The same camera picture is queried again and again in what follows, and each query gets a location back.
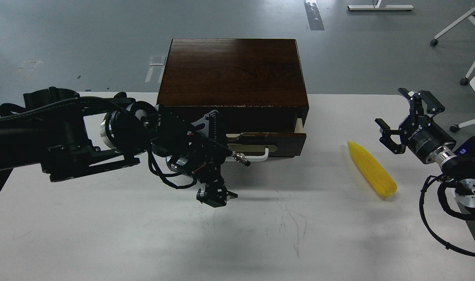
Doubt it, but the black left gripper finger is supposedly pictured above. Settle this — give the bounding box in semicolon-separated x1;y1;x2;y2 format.
220;187;239;206
196;183;223;208

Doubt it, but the white rolling chair base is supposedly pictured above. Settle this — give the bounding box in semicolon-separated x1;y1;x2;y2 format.
430;0;475;85

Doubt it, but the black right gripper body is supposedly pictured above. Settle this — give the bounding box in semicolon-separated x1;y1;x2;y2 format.
398;116;457;164

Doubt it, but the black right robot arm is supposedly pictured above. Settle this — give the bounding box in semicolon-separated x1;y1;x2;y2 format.
375;88;475;221

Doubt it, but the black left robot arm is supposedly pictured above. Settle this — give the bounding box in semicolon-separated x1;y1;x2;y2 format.
0;87;250;208

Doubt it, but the yellow corn cob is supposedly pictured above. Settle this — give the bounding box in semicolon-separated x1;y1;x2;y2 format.
347;140;398;197

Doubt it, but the dark wooden drawer cabinet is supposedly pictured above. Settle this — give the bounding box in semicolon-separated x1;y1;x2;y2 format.
157;38;309;133

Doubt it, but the grey floor tape strip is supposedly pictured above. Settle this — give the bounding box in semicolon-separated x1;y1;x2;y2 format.
304;0;325;31

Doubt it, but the white desk foot bar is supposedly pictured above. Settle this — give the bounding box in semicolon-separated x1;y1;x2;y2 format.
348;4;414;11

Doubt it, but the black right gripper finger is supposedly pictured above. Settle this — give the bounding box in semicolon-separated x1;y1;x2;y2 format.
398;88;445;123
375;119;406;155

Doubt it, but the white drawer handle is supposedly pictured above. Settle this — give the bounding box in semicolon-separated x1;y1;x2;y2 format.
245;146;269;162

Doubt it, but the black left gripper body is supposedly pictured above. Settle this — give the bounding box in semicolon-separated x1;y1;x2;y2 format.
166;111;227;187

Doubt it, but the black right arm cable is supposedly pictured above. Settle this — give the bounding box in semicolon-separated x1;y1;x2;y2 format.
418;174;475;259

